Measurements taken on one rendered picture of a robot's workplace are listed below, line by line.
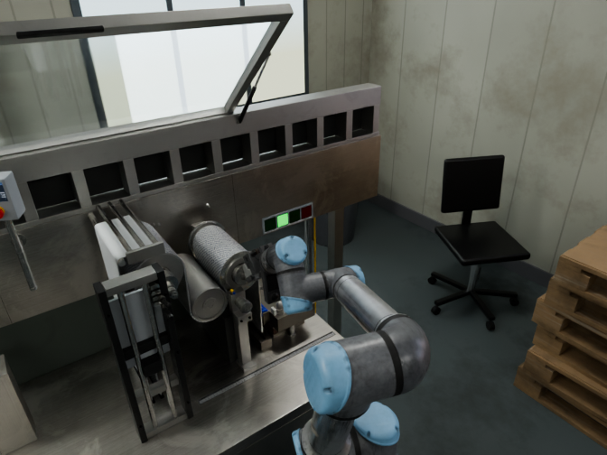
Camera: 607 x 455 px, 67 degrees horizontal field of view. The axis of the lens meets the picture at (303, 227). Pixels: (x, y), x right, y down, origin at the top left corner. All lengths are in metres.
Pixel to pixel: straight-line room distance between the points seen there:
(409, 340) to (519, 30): 2.93
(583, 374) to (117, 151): 2.35
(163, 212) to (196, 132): 0.30
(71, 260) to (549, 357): 2.29
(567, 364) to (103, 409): 2.17
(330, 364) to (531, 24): 3.01
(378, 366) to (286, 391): 0.80
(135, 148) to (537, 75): 2.69
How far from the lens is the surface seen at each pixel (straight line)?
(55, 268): 1.66
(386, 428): 1.22
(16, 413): 1.60
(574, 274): 2.46
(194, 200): 1.69
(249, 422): 1.52
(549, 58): 3.48
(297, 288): 1.16
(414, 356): 0.84
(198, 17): 1.18
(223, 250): 1.50
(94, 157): 1.55
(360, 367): 0.80
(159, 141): 1.59
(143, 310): 1.29
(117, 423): 1.62
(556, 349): 2.78
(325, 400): 0.81
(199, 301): 1.48
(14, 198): 1.21
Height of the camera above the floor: 2.08
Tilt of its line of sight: 29 degrees down
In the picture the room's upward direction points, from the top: 1 degrees counter-clockwise
